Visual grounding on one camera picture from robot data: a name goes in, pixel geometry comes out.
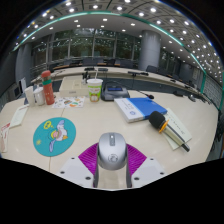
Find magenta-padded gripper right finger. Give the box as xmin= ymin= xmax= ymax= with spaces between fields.
xmin=125 ymin=143 xmax=166 ymax=189

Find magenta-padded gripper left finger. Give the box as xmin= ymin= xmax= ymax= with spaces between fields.
xmin=56 ymin=142 xmax=99 ymax=189

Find silver computer mouse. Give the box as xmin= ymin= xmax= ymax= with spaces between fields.
xmin=96 ymin=132 xmax=128 ymax=171

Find round teal cartoon mouse pad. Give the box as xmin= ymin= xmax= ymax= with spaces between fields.
xmin=32 ymin=116 xmax=77 ymax=158

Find white paper booklet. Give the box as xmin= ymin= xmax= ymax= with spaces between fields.
xmin=163 ymin=107 xmax=193 ymax=151

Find blue and white book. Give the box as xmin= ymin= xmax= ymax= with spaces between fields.
xmin=113 ymin=96 xmax=168 ymax=124

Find colourful sticker sheet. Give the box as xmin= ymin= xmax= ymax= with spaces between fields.
xmin=52 ymin=96 xmax=86 ymax=109

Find black gooseneck microphone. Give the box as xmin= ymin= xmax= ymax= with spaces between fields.
xmin=105 ymin=79 xmax=156 ymax=100

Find red and white leaflet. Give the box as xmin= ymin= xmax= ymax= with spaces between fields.
xmin=0 ymin=122 xmax=12 ymax=154

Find white mug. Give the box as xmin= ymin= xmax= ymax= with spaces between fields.
xmin=33 ymin=86 xmax=46 ymax=107

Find green printed paper cup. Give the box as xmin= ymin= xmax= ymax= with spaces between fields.
xmin=86 ymin=69 xmax=104 ymax=103

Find dark conference console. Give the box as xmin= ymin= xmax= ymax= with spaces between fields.
xmin=100 ymin=84 xmax=131 ymax=102

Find red bottle with green band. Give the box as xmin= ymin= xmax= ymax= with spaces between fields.
xmin=40 ymin=69 xmax=56 ymax=106

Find white paper cup stack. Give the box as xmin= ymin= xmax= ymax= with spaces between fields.
xmin=24 ymin=85 xmax=36 ymax=108

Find dark office chairs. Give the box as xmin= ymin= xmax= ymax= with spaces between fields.
xmin=49 ymin=56 xmax=214 ymax=101

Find grey round pillar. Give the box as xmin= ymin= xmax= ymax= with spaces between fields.
xmin=138 ymin=29 xmax=163 ymax=72

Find ceiling lights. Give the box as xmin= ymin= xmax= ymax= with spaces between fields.
xmin=14 ymin=0 xmax=224 ymax=81

